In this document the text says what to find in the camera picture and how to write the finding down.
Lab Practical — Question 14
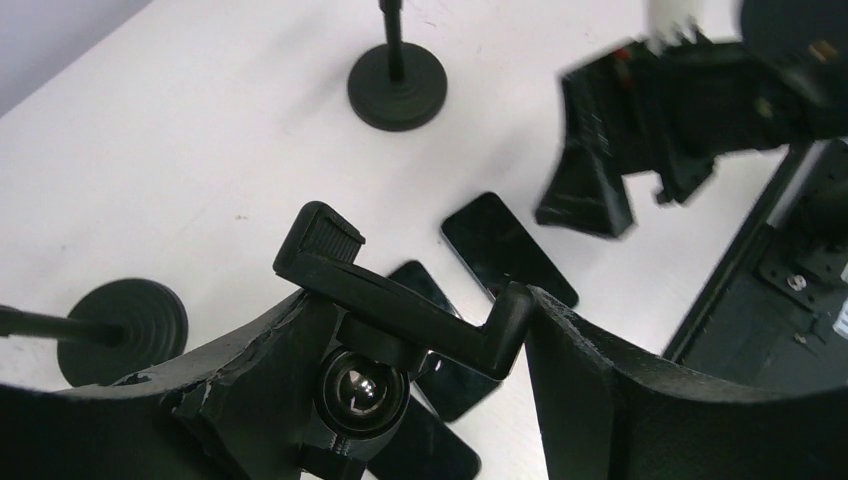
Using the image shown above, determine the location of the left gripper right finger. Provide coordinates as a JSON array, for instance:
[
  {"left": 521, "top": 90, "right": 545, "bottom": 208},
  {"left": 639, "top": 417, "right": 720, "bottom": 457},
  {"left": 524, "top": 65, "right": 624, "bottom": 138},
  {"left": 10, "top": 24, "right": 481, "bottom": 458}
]
[{"left": 525, "top": 287, "right": 847, "bottom": 479}]

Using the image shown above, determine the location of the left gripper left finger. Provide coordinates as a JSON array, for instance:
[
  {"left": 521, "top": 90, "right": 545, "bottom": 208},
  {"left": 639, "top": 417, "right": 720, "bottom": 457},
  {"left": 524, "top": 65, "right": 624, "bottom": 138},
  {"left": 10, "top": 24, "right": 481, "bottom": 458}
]
[{"left": 1, "top": 293, "right": 338, "bottom": 479}]

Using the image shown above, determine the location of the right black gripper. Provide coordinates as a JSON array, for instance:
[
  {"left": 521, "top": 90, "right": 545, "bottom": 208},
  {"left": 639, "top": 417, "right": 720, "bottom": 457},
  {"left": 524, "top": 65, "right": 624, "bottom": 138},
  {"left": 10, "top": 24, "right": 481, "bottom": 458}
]
[{"left": 534, "top": 37, "right": 749, "bottom": 239}]

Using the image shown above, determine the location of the blue-cased phone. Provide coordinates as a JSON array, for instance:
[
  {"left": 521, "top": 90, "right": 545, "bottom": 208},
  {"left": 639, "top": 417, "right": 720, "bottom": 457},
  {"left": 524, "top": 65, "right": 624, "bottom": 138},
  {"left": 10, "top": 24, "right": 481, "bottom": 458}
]
[{"left": 440, "top": 191, "right": 579, "bottom": 307}]

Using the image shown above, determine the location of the black phone stand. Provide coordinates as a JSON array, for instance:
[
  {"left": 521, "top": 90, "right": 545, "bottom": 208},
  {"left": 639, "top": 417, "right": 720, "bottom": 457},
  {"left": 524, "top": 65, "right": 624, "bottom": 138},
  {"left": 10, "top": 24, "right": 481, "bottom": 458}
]
[
  {"left": 1, "top": 278, "right": 189, "bottom": 387},
  {"left": 273, "top": 201, "right": 536, "bottom": 479},
  {"left": 347, "top": 1, "right": 448, "bottom": 132}
]

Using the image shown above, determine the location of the black phone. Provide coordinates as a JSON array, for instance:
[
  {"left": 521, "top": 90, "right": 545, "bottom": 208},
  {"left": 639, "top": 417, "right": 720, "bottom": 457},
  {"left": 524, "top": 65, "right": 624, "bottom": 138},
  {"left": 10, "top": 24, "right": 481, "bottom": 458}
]
[{"left": 367, "top": 398, "right": 482, "bottom": 480}]

